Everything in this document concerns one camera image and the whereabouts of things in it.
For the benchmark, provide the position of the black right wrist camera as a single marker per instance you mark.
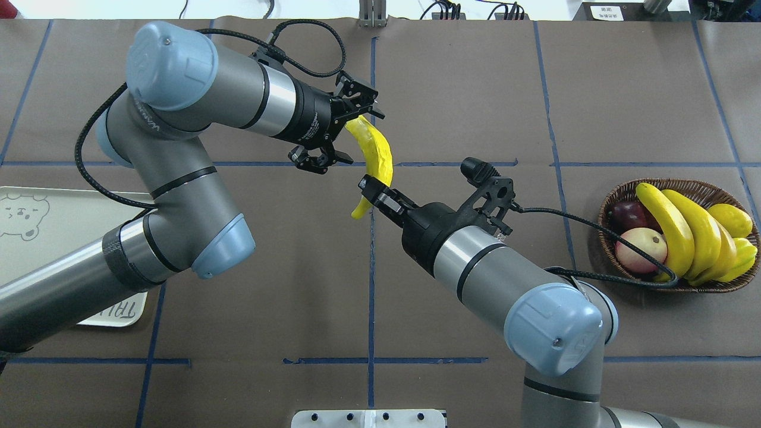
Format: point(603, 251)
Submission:
point(494, 195)

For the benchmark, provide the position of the yellow-green banana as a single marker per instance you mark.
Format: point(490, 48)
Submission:
point(375, 148)

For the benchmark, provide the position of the aluminium frame post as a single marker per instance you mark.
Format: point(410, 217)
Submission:
point(373, 13)

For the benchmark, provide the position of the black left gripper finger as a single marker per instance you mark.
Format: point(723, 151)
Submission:
point(329, 157)
point(354, 97)

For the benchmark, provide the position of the pink white peach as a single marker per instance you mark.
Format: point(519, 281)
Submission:
point(647, 240)

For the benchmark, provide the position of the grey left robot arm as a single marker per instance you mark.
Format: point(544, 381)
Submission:
point(142, 148)

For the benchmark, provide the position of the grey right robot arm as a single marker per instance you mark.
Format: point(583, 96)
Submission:
point(558, 324)

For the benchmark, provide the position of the yellow banana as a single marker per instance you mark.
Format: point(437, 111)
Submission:
point(724, 263)
point(705, 232)
point(677, 233)

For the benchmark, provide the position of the black box with label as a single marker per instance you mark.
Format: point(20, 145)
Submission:
point(645, 11)

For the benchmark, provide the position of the white bear plastic tray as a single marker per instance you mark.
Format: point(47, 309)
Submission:
point(43, 225)

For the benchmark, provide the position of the yellow starfruit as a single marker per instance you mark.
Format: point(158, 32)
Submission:
point(744, 260)

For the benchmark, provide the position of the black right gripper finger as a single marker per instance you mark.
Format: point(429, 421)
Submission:
point(392, 203)

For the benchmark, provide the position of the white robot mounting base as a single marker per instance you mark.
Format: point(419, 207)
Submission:
point(415, 417)

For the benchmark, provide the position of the yellow lemon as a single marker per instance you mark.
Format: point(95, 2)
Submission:
point(736, 221)

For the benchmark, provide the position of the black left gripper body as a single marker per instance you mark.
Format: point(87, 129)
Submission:
point(313, 117)

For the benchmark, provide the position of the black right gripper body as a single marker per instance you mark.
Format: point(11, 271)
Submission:
point(429, 226)

